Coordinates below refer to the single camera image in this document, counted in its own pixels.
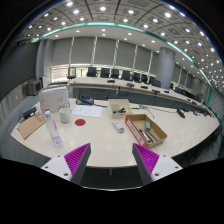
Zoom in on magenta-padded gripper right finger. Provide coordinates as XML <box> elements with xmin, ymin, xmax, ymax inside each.
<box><xmin>131</xmin><ymin>142</ymin><xmax>184</xmax><ymax>186</ymax></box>

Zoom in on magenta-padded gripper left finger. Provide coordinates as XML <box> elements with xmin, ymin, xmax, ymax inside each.
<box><xmin>40</xmin><ymin>142</ymin><xmax>92</xmax><ymax>186</ymax></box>

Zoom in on clear plastic water bottle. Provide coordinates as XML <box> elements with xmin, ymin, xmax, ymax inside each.
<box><xmin>43</xmin><ymin>110</ymin><xmax>63</xmax><ymax>148</ymax></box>

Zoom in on brown open box red side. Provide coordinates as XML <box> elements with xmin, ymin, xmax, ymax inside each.
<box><xmin>124</xmin><ymin>113</ymin><xmax>168</xmax><ymax>148</ymax></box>

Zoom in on flat round red coaster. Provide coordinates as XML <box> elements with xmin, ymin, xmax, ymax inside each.
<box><xmin>74</xmin><ymin>118</ymin><xmax>87</xmax><ymax>127</ymax></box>

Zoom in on small white oblong box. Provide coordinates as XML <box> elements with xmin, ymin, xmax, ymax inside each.
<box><xmin>111</xmin><ymin>118</ymin><xmax>126</xmax><ymax>134</ymax></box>

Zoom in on white ceramic mug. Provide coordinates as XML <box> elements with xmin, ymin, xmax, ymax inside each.
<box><xmin>58</xmin><ymin>107</ymin><xmax>72</xmax><ymax>124</ymax></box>

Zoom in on white paper sheet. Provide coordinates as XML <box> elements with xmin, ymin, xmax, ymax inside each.
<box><xmin>70</xmin><ymin>104</ymin><xmax>104</xmax><ymax>118</ymax></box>

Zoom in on black clip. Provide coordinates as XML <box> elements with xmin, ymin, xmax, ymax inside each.
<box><xmin>113</xmin><ymin>107</ymin><xmax>127</xmax><ymax>115</ymax></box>

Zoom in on brown paper envelope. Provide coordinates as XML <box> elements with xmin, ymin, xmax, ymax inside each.
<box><xmin>16</xmin><ymin>113</ymin><xmax>46</xmax><ymax>140</ymax></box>

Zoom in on beige open cardboard box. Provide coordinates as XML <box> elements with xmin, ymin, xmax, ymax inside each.
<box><xmin>107</xmin><ymin>98</ymin><xmax>134</xmax><ymax>118</ymax></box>

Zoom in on black desk phone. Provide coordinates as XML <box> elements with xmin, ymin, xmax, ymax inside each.
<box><xmin>75</xmin><ymin>95</ymin><xmax>95</xmax><ymax>106</ymax></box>

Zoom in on white printer paper box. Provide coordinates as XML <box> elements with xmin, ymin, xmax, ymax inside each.
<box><xmin>38</xmin><ymin>85</ymin><xmax>70</xmax><ymax>114</ymax></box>

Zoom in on black power adapter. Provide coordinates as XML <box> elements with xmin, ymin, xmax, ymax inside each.
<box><xmin>18</xmin><ymin>106</ymin><xmax>38</xmax><ymax>121</ymax></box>

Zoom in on long curved conference desk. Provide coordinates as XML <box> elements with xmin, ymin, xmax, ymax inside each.
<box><xmin>49</xmin><ymin>76</ymin><xmax>214</xmax><ymax>116</ymax></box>

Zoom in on grey box monitor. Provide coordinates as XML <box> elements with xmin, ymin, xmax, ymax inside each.
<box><xmin>27</xmin><ymin>79</ymin><xmax>43</xmax><ymax>97</ymax></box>

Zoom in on black office chairs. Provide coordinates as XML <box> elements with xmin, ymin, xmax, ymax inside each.
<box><xmin>67</xmin><ymin>66</ymin><xmax>163</xmax><ymax>88</ymax></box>

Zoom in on round ceiling lights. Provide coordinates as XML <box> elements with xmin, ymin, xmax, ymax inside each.
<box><xmin>28</xmin><ymin>1</ymin><xmax>218</xmax><ymax>68</ymax></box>

